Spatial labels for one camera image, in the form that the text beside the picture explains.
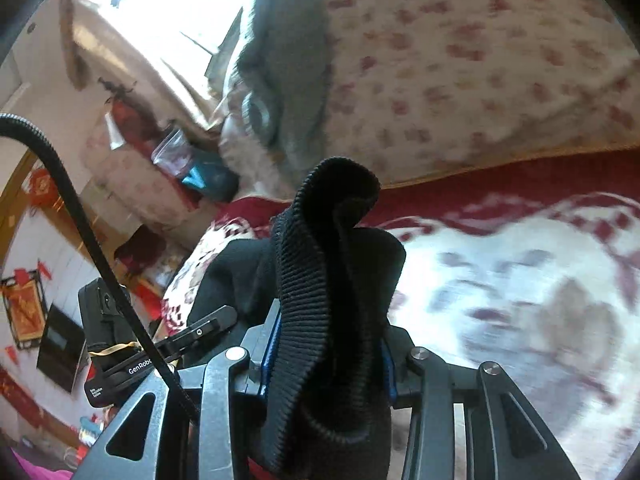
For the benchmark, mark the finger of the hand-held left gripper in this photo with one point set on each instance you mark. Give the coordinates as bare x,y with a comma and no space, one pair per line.
200,331

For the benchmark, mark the black pants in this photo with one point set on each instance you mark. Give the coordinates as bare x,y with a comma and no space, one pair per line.
320,285

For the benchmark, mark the teal bag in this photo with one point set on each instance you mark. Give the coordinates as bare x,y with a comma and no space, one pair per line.
212,177

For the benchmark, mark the clear plastic bag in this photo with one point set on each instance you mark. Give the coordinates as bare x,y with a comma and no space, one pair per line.
172,152

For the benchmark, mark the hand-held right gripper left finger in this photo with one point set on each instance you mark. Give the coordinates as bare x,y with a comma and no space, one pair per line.
270,355

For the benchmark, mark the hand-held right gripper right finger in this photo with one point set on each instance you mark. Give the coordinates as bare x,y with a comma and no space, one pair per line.
389,375

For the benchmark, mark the red framed wall decoration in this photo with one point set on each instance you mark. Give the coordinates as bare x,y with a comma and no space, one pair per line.
25,310

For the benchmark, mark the red white floral blanket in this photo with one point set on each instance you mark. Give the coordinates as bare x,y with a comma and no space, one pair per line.
500,285

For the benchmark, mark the person's left forearm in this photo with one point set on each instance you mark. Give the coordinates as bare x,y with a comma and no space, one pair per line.
40,467

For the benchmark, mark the grey knitted garment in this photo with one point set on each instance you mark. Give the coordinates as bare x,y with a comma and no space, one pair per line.
285,60

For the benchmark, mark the red knot wall ornament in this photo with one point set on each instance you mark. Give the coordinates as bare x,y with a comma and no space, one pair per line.
44,187

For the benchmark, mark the black television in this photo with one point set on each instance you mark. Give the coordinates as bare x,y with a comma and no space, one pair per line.
61,347

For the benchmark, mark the beige floral bedsheet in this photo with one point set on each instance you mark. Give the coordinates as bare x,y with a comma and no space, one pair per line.
475,60

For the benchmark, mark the red wall banner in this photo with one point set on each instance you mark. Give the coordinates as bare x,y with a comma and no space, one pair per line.
15,392

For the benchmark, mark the wooden arch frame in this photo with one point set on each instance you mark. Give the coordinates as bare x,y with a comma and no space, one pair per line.
15,195

